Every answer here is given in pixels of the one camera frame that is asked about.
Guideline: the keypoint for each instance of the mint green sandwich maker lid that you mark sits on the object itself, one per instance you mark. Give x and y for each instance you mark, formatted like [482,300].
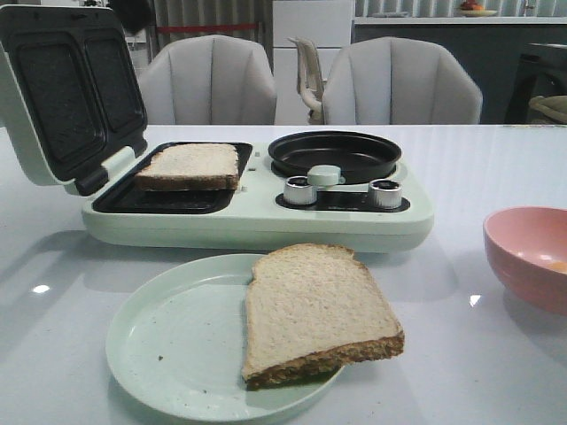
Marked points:
[70,100]

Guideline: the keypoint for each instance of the mint green round plate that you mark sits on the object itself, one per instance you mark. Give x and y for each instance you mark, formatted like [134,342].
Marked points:
[177,345]

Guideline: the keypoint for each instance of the white cabinet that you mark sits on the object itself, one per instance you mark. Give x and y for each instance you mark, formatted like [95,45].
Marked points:
[328,24]

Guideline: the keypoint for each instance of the bread slice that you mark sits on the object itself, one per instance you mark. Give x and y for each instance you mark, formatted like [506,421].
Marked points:
[310,310]
[191,166]

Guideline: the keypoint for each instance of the silver control knob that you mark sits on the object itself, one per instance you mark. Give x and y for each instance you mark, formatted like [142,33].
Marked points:
[298,191]
[384,194]

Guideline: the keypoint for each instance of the black round frying pan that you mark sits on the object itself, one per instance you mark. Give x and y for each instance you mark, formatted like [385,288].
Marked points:
[360,157]

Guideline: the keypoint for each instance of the dark grey counter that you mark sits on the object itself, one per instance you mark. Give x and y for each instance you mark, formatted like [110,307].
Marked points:
[511,59]

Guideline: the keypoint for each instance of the left grey upholstered chair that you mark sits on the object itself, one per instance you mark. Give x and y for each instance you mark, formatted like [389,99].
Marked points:
[209,80]

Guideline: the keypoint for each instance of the beige cushion at right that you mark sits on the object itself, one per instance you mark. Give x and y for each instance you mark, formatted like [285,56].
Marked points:
[553,108]

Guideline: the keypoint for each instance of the pink bowl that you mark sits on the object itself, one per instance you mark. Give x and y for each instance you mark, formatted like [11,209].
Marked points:
[520,244]

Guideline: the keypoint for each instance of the grey upholstered chair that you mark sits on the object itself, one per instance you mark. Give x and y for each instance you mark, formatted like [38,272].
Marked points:
[209,80]
[399,81]

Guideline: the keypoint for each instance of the orange shrimp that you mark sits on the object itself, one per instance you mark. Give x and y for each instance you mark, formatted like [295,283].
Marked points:
[559,266]

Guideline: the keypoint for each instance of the beige office chair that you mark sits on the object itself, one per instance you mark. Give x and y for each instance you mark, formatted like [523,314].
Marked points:
[310,83]

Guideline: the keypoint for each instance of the left silver control knob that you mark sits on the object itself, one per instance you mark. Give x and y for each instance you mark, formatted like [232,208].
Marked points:
[298,191]

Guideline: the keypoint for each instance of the mint green breakfast maker base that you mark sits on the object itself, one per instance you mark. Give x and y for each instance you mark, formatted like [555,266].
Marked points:
[255,216]

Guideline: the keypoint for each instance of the right silver control knob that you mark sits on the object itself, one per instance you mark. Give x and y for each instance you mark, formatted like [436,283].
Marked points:
[384,194]

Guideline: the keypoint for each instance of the right grey upholstered chair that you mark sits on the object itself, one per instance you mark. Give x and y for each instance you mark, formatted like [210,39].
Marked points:
[399,81]

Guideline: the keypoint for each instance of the fruit plate on counter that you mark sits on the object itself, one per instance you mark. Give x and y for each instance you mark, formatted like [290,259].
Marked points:
[473,9]

